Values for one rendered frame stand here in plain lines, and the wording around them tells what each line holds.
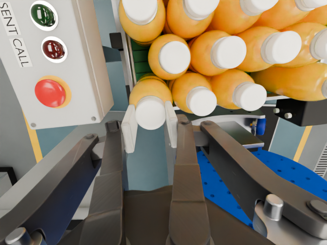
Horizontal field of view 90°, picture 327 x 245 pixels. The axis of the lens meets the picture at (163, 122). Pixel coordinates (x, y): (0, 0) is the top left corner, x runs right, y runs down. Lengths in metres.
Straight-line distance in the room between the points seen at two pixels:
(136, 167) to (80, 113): 1.43
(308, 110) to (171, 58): 0.35
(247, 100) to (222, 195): 0.17
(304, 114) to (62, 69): 0.47
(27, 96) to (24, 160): 1.69
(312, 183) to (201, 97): 0.27
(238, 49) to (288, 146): 1.84
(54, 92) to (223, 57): 0.22
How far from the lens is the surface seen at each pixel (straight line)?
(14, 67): 0.28
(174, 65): 0.22
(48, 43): 0.24
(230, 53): 0.24
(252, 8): 0.26
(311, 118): 0.50
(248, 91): 0.26
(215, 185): 0.34
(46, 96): 0.26
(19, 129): 1.81
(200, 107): 0.24
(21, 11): 0.27
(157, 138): 1.49
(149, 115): 0.20
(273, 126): 1.63
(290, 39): 0.28
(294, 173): 0.42
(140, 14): 0.22
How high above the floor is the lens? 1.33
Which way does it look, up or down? 68 degrees down
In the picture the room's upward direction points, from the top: 169 degrees clockwise
